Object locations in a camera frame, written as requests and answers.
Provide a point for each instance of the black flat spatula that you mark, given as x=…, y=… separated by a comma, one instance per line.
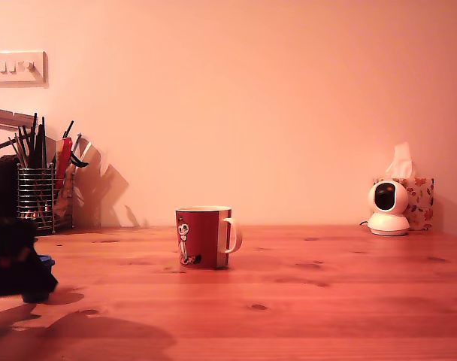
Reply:
x=41, y=150

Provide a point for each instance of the silver metal kitchen tool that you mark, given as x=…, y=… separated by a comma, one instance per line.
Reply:
x=88, y=150

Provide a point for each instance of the grey metal rail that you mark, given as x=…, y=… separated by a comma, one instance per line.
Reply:
x=3, y=116

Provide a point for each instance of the floral tissue box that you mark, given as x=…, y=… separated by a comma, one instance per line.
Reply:
x=424, y=203

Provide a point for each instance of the white tissue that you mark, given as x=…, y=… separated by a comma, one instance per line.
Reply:
x=401, y=161

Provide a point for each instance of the small white round camera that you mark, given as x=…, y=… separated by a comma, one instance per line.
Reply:
x=388, y=222

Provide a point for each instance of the white light switch plate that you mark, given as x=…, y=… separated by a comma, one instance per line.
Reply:
x=19, y=77

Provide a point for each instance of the blue coffee capsule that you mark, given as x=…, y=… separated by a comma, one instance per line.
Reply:
x=46, y=261

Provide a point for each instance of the red cartoon mug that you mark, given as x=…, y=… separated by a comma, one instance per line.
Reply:
x=203, y=237

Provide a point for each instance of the red kitchen utensil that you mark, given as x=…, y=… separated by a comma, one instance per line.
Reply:
x=64, y=158

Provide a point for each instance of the thin black stick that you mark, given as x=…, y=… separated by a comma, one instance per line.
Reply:
x=35, y=135
x=69, y=129

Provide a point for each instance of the dark chopstick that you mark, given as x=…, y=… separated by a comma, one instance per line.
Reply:
x=24, y=146

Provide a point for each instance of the grey chopstick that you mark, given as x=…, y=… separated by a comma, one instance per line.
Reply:
x=17, y=153

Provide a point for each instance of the black curved kitchen tool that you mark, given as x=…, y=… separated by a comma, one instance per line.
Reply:
x=79, y=162

